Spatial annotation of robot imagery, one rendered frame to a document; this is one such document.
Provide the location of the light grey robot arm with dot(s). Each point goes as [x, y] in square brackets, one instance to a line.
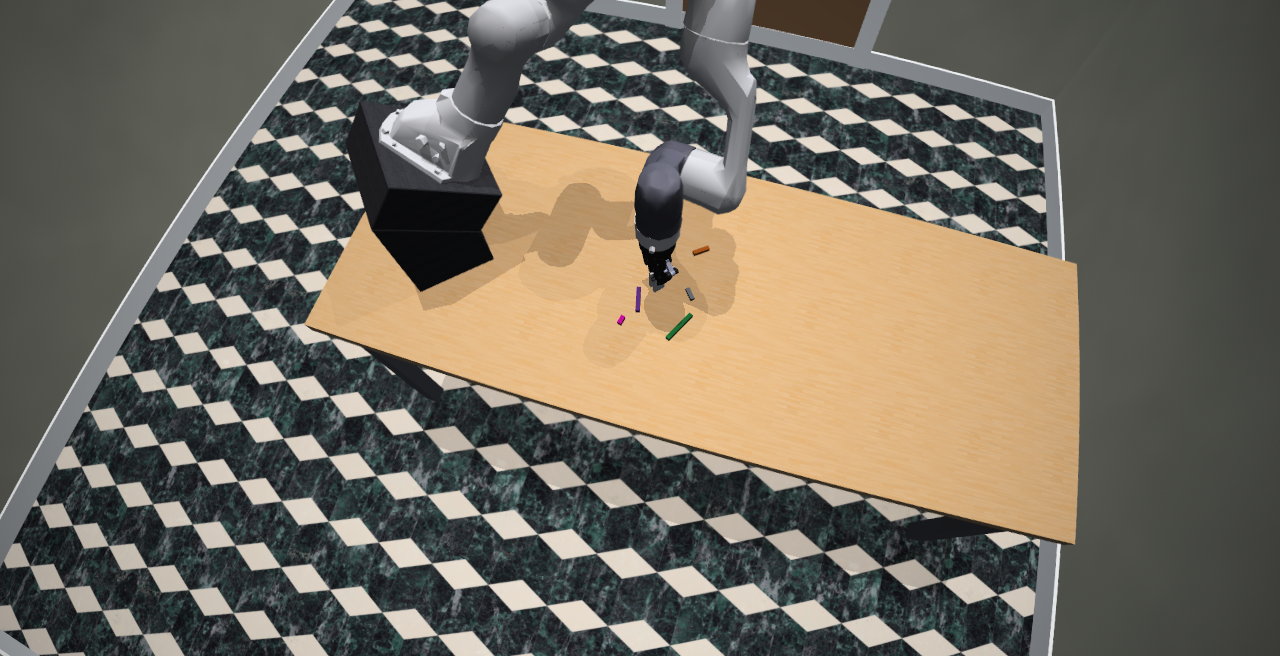
[457, 130]

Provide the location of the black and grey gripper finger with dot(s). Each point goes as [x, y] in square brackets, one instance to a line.
[648, 261]
[662, 274]

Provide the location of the green rod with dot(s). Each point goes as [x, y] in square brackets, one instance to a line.
[679, 326]

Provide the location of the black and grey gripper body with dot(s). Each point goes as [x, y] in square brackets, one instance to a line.
[661, 256]

